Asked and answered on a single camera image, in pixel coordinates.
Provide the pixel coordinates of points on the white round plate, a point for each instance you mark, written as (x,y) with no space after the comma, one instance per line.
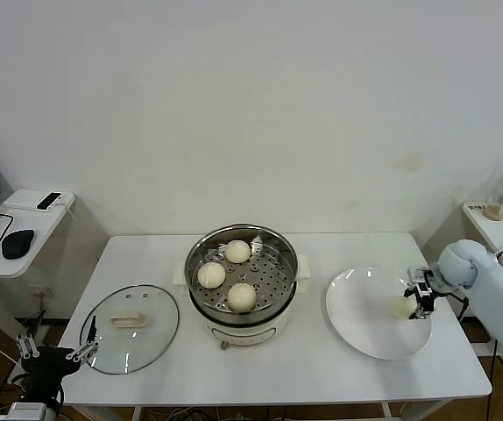
(365,324)

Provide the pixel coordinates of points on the flat white box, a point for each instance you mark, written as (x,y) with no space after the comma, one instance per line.
(21,201)

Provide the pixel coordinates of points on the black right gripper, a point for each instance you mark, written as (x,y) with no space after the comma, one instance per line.
(424,285)

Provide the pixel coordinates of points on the black and white handheld device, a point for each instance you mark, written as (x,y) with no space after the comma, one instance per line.
(49,201)

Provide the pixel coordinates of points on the stainless steel steamer basket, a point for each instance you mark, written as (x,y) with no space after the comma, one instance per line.
(273,272)

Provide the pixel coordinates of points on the black computer mouse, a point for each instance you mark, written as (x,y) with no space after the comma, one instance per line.
(17,244)

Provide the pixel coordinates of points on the white side table with cup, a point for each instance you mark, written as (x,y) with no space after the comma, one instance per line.
(488,226)

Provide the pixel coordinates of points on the cream electric cooking pot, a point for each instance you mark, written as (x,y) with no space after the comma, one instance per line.
(242,335)

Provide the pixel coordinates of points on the white side table with laptop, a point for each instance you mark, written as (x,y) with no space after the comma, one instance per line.
(37,250)

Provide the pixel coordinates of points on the light blue right robot arm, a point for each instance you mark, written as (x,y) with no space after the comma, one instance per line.
(497,298)

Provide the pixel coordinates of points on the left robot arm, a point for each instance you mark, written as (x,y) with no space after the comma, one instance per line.
(37,401)

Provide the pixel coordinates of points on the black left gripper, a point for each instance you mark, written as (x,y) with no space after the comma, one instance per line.
(47,364)

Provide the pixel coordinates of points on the white steamed baozi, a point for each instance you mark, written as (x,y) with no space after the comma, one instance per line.
(241,297)
(237,251)
(399,308)
(211,275)

